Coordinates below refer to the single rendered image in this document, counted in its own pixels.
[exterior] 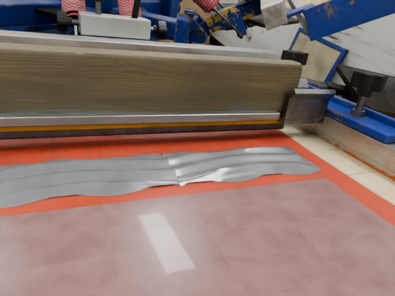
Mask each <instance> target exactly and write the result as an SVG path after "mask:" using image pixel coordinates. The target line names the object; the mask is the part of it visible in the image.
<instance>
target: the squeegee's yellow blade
mask: <svg viewBox="0 0 395 296"><path fill-rule="evenodd" d="M269 123H280V122H278V121H277V120H259V121H235V122H189V123H143V124H119V125H73V126H27V127H0V132H12V131H33V130H72V129H111V128H131V127H170V126H209V125H248V124H269Z"/></svg>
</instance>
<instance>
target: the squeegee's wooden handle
mask: <svg viewBox="0 0 395 296"><path fill-rule="evenodd" d="M301 74H302V64H301V63H299V62H296V61H293V60H282V59H263V58H244V57H234V56H215V55H196V54H186V53H167V52H148V51H129V50H119V49H100V48H81V47H71V46H52V45H33V44H22V43H4V42H0V113H66V112H172V111H227V110H276V111H277V112H279V113H280V117H282V114H283V109H284V104H285V101H286V96H287V94H289V93H290V92H291V91H292V90H293V89H297V88H298V85H299V81H300V77H301Z"/></svg>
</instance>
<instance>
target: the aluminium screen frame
mask: <svg viewBox="0 0 395 296"><path fill-rule="evenodd" d="M297 125H299V126H300V127H302V128H304V129H306V130H307V131H309V132H310V133H313V134H314V135H316V136H318V137H319V138H321V139H323V140H325V141H326V142H328V143H330V144H332V145H333V146H335V147H336V148H338V149H340V150H342V151H344V152H345V153H347V154H349V155H351V156H352V157H354V158H355V159H357V160H359V161H361V162H362V163H364V164H366V165H368V166H369V167H371V168H372V169H375V170H376V171H378V172H379V173H381V174H383V175H385V176H386V177H388V178H390V179H392V180H394V181H395V142H391V143H383V142H381V141H379V140H377V139H375V138H373V137H371V136H369V135H367V134H365V133H363V132H361V131H359V130H357V129H355V128H353V127H350V126H348V125H346V124H344V123H342V122H340V121H338V120H336V119H334V118H332V117H330V116H328V115H325V116H324V120H323V123H311V124H297Z"/></svg>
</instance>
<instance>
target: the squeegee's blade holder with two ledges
mask: <svg viewBox="0 0 395 296"><path fill-rule="evenodd" d="M279 117H280V113H279V112H277V111H276V110H227V111H172V112H66V113H0V127H27V126H73V125H119V124H143V123H189V122H235V121H259V120H279Z"/></svg>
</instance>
